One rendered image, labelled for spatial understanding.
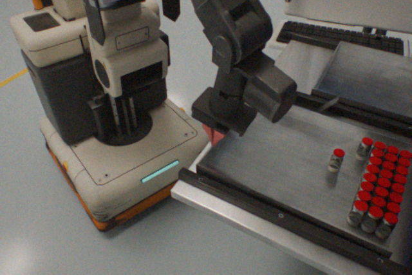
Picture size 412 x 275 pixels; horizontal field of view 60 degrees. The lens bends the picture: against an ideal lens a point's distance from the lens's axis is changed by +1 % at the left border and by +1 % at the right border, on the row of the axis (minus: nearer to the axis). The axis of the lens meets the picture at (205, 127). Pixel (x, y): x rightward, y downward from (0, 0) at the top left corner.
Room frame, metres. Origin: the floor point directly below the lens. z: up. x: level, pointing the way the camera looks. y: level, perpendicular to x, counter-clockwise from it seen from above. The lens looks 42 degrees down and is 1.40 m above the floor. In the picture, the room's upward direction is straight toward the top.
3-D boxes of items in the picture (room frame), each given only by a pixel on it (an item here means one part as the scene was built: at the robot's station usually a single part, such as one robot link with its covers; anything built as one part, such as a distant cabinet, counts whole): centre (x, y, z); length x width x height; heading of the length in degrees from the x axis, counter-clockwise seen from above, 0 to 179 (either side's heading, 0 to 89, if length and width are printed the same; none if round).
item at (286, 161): (0.46, -0.19, 0.90); 0.34 x 0.26 x 0.04; 60
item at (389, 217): (0.39, -0.33, 0.90); 0.18 x 0.02 x 0.05; 150
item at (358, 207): (0.41, -0.29, 0.90); 0.18 x 0.02 x 0.05; 150
